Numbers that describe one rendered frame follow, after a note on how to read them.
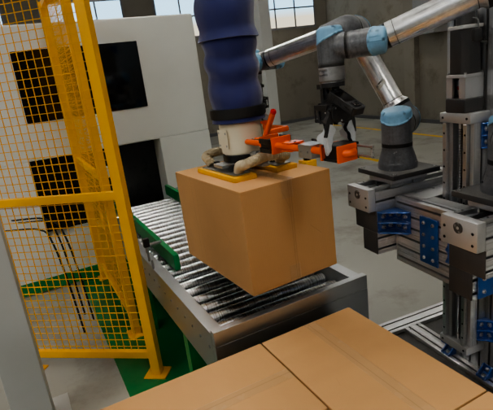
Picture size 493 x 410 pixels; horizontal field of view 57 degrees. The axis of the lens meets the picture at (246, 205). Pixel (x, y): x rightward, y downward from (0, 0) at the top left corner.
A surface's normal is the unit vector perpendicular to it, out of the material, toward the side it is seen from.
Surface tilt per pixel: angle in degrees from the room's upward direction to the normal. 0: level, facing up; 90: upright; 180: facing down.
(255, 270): 90
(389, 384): 0
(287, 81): 90
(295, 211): 90
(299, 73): 90
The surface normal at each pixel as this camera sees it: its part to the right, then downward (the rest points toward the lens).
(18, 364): 0.46, 0.20
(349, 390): -0.12, -0.95
